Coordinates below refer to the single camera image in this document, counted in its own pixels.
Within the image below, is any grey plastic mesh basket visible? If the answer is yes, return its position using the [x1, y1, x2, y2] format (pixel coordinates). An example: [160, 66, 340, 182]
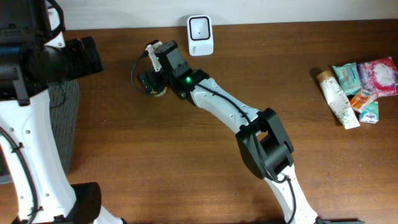
[49, 80, 80, 174]

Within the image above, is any white tube brown cap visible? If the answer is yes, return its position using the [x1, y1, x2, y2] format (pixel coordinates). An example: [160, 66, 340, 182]
[317, 70, 360, 129]

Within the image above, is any green lid jar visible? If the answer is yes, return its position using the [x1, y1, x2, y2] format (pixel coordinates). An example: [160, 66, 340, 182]
[154, 87, 168, 97]

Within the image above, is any red purple snack package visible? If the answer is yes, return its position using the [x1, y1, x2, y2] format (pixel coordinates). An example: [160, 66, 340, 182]
[357, 57, 397, 98]

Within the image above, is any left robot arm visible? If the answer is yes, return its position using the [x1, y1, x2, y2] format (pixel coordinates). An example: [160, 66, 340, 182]
[1, 1, 123, 223]

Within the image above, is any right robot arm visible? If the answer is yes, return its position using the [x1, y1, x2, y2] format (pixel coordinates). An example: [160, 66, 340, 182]
[137, 40, 318, 224]

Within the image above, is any orange small packet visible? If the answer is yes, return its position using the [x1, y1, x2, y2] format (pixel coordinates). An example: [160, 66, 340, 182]
[350, 89, 377, 113]

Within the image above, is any teal small tissue pack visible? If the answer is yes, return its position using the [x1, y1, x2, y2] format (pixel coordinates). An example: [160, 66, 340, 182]
[359, 101, 379, 124]

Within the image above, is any mint green wipes packet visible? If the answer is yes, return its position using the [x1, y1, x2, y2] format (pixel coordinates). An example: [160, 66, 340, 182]
[333, 62, 362, 95]

